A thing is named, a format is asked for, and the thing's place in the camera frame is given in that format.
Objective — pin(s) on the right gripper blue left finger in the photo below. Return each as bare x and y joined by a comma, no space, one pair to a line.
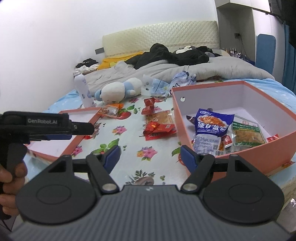
111,158

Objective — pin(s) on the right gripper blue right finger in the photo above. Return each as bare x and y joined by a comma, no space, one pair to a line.
189,158

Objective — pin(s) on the blue snack bag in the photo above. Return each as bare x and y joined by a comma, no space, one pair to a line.
210,127

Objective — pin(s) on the red snack packet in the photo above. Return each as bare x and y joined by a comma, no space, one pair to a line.
155,130

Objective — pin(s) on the clear packet brown tofu snack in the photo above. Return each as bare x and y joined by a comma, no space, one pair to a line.
162,117

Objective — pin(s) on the orange snack packet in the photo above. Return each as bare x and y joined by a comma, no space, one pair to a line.
111,110

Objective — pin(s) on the green label snack packet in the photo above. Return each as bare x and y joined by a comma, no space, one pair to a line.
246,133

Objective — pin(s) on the red snack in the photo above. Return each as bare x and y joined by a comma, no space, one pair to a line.
149,106

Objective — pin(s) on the person's left hand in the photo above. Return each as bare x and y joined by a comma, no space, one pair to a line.
11,186

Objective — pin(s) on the floral tablecloth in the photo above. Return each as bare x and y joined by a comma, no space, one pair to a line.
155,162

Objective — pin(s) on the pink box lid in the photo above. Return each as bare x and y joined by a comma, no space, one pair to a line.
64,144

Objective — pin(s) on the white spray bottle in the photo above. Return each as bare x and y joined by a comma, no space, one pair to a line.
83,90

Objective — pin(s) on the white blue plush toy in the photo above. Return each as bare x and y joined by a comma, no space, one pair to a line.
117,91

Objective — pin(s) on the crumpled blue white plastic bag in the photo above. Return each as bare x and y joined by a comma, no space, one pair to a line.
159,88

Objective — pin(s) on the pink storage box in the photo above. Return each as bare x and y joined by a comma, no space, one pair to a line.
276,121

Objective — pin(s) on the grey duvet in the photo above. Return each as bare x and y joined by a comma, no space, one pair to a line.
224,66

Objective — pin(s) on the yellow pillow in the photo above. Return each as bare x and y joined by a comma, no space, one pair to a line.
112,61

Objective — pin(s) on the black clothes pile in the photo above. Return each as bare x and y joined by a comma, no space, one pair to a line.
189,55

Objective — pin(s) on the light blue bed sheet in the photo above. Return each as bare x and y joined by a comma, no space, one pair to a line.
285,174

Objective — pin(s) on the cream padded headboard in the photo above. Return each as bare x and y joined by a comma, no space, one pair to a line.
172,35

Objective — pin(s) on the blue chair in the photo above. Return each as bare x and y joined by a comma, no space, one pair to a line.
265,52

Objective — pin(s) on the grey wardrobe cabinet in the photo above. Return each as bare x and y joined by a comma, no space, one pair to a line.
237,26

